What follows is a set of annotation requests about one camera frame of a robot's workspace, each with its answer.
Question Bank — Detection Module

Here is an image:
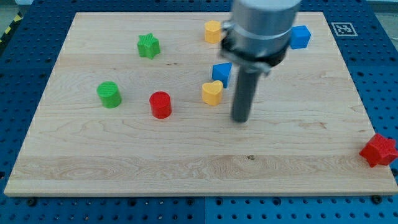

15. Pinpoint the yellow heart block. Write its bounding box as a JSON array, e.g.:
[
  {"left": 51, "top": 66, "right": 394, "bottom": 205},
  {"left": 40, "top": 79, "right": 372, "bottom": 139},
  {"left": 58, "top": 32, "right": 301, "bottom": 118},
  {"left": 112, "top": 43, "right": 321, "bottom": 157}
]
[{"left": 201, "top": 80, "right": 223, "bottom": 106}]

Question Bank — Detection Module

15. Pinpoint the white fiducial marker tag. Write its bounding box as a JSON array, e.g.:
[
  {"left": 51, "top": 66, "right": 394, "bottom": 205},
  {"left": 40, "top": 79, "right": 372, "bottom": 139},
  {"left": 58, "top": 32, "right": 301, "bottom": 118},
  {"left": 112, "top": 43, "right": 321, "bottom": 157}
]
[{"left": 331, "top": 22, "right": 358, "bottom": 37}]

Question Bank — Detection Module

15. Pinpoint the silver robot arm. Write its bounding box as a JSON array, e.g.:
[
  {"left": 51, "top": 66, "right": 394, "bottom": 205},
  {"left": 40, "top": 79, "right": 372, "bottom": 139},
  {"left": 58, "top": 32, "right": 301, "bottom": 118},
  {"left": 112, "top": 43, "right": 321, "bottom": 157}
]
[{"left": 220, "top": 0, "right": 301, "bottom": 74}]

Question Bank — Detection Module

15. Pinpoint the green star block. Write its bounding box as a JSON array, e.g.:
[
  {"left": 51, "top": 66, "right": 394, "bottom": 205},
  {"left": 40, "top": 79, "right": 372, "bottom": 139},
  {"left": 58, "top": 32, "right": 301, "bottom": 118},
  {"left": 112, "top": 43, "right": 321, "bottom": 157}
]
[{"left": 137, "top": 33, "right": 160, "bottom": 59}]

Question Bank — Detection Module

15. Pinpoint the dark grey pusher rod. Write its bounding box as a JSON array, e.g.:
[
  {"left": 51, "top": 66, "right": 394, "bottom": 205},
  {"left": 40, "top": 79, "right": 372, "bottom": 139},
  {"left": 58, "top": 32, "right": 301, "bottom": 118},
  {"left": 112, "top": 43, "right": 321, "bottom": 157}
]
[{"left": 231, "top": 66, "right": 261, "bottom": 123}]

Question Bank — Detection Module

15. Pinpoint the red star block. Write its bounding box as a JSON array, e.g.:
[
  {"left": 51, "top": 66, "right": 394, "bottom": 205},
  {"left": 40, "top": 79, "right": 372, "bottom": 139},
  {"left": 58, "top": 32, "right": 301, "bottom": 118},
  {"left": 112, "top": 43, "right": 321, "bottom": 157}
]
[{"left": 359, "top": 133, "right": 397, "bottom": 167}]

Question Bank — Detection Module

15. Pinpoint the yellow hexagon block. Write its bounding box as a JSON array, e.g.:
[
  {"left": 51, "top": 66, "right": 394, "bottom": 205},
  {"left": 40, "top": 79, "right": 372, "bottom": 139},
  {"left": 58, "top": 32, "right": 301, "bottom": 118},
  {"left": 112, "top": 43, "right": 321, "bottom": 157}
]
[{"left": 205, "top": 20, "right": 222, "bottom": 44}]

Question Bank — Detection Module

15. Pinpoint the blue cube block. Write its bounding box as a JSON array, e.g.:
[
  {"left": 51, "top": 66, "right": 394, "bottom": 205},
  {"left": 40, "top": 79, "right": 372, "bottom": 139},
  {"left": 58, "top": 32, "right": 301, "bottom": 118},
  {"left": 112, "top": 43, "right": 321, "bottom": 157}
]
[{"left": 290, "top": 26, "right": 311, "bottom": 49}]

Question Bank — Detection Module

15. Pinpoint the wooden board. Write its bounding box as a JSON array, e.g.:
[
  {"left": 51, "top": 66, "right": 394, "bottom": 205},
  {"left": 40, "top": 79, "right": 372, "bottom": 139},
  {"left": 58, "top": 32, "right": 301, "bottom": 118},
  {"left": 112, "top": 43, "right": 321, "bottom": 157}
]
[{"left": 4, "top": 12, "right": 397, "bottom": 197}]

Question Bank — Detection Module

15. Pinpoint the green cylinder block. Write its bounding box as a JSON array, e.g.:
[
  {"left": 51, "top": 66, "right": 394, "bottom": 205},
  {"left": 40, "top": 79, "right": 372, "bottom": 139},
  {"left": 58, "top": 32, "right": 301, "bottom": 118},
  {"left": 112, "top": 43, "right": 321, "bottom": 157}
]
[{"left": 96, "top": 81, "right": 122, "bottom": 108}]

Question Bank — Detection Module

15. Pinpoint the blue triangle block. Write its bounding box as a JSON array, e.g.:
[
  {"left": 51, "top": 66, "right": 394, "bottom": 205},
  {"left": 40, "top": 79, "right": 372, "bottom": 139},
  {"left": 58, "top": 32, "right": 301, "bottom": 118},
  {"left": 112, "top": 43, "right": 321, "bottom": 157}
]
[{"left": 211, "top": 62, "right": 233, "bottom": 88}]

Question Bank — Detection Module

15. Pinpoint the red cylinder block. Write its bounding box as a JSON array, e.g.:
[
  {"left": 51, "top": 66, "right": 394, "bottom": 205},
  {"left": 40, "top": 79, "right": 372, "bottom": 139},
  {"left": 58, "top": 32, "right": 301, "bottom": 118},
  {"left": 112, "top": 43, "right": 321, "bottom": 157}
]
[{"left": 149, "top": 91, "right": 172, "bottom": 119}]

